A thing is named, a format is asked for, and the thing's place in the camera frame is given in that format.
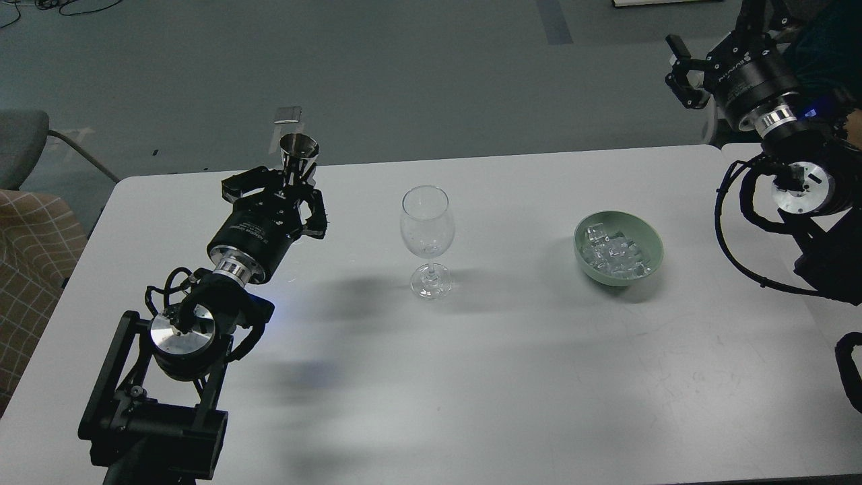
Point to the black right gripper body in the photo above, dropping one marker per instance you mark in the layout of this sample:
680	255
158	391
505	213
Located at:
747	73

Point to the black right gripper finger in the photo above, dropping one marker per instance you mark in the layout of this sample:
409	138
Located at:
768	17
682	65

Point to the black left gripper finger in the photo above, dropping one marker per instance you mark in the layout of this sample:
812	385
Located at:
315	225
257	185

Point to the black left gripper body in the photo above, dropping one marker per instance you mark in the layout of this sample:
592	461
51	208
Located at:
261	234

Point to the steel double jigger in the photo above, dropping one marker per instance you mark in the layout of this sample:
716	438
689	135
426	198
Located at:
299	152

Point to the clear ice cubes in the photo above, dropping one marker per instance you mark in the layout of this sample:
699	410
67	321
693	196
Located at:
614	255

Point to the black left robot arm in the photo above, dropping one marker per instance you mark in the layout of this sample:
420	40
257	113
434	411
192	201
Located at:
153	416

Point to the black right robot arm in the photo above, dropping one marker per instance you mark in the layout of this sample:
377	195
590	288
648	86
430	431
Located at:
805	183

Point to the clear wine glass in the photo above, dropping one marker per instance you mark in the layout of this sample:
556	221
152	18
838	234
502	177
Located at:
427	228

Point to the person in teal shirt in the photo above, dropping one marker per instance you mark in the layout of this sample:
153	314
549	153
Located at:
826	54

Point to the green ceramic bowl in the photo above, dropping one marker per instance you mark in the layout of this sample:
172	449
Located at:
633	227

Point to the grey chair at left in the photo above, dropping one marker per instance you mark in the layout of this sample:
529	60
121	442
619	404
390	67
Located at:
24	133

